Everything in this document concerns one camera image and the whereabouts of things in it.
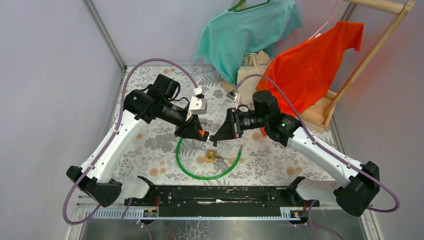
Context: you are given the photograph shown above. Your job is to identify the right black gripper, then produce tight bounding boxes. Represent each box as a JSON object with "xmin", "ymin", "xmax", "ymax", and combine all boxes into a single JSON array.
[{"xmin": 212, "ymin": 107, "xmax": 268, "ymax": 142}]

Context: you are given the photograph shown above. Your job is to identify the orange black padlock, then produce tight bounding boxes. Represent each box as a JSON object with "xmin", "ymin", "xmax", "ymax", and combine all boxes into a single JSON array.
[{"xmin": 198, "ymin": 130, "xmax": 210, "ymax": 142}]

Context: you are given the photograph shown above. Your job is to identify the cable lock key pair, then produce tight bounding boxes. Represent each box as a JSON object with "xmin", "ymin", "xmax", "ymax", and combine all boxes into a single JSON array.
[{"xmin": 201, "ymin": 119, "xmax": 213, "ymax": 127}]

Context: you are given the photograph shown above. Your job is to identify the green cable lock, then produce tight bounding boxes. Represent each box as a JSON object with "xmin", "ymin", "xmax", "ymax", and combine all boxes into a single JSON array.
[{"xmin": 175, "ymin": 138, "xmax": 243, "ymax": 181}]

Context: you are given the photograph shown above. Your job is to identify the brass padlock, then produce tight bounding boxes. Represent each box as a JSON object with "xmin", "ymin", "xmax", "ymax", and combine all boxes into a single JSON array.
[{"xmin": 204, "ymin": 150, "xmax": 217, "ymax": 163}]

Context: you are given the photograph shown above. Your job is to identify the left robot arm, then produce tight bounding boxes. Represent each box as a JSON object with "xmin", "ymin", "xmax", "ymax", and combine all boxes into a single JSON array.
[{"xmin": 66, "ymin": 74, "xmax": 209, "ymax": 208}]

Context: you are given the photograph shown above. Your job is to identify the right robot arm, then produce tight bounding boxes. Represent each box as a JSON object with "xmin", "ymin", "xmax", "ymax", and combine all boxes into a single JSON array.
[{"xmin": 209, "ymin": 90, "xmax": 380, "ymax": 217}]

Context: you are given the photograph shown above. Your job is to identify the floral table mat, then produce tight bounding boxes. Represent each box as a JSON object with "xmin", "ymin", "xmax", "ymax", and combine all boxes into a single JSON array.
[{"xmin": 113, "ymin": 65, "xmax": 331, "ymax": 186}]

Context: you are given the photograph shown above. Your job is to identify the wooden clothes rack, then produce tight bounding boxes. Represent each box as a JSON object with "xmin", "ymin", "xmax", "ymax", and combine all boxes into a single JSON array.
[{"xmin": 220, "ymin": 0, "xmax": 416, "ymax": 135}]

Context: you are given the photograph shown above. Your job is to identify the teal t-shirt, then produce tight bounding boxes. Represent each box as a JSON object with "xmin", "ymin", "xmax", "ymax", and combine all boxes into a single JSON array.
[{"xmin": 193, "ymin": 0, "xmax": 304, "ymax": 84}]

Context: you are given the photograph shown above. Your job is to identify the orange t-shirt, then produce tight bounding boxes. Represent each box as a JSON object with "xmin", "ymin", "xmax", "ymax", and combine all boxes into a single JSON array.
[{"xmin": 255, "ymin": 21, "xmax": 364, "ymax": 116}]

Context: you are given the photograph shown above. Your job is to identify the green clothes hanger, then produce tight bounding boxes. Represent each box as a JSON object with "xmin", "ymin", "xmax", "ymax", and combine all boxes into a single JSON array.
[{"xmin": 228, "ymin": 0, "xmax": 270, "ymax": 12}]

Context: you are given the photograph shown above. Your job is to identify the pink clothes hanger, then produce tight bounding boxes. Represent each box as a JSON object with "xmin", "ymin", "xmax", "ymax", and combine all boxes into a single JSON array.
[{"xmin": 308, "ymin": 0, "xmax": 340, "ymax": 40}]

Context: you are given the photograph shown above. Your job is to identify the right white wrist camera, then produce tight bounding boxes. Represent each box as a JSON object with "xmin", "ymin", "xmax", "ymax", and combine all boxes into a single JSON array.
[{"xmin": 226, "ymin": 91, "xmax": 241, "ymax": 109}]

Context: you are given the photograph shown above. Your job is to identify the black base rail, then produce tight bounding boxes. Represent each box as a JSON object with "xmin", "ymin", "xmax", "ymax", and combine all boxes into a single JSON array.
[{"xmin": 124, "ymin": 185, "xmax": 313, "ymax": 218}]

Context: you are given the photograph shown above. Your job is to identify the beige drawstring bag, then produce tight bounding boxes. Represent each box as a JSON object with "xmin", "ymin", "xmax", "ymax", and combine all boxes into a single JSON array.
[{"xmin": 237, "ymin": 50, "xmax": 272, "ymax": 105}]

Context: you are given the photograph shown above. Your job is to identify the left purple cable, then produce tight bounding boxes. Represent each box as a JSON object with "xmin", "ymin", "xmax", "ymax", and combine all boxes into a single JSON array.
[{"xmin": 62, "ymin": 58, "xmax": 201, "ymax": 240}]

